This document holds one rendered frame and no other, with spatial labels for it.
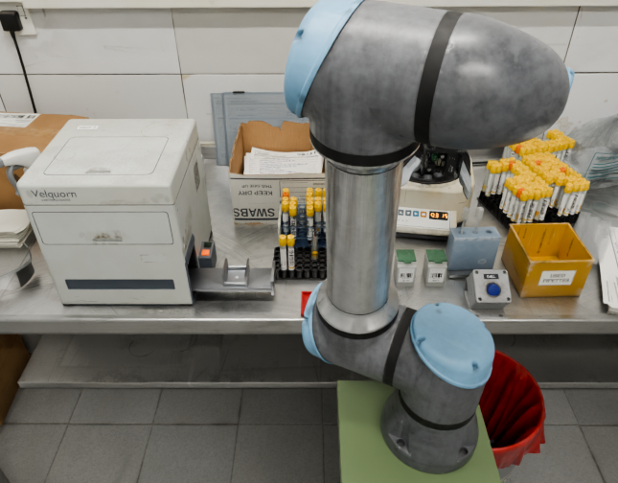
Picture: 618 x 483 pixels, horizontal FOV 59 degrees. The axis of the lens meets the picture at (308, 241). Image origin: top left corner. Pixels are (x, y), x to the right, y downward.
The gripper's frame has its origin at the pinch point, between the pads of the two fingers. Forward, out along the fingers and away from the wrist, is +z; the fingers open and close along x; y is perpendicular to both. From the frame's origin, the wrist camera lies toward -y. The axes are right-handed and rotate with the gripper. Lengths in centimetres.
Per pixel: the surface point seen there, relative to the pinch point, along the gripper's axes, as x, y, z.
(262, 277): -33.3, 13.1, 16.3
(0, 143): -104, -12, 4
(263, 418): -40, -15, 108
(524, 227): 22.3, -4.5, 9.0
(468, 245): 9.7, 2.1, 10.7
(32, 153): -87, 0, -1
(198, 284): -46, 17, 17
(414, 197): -1.4, -14.5, 10.3
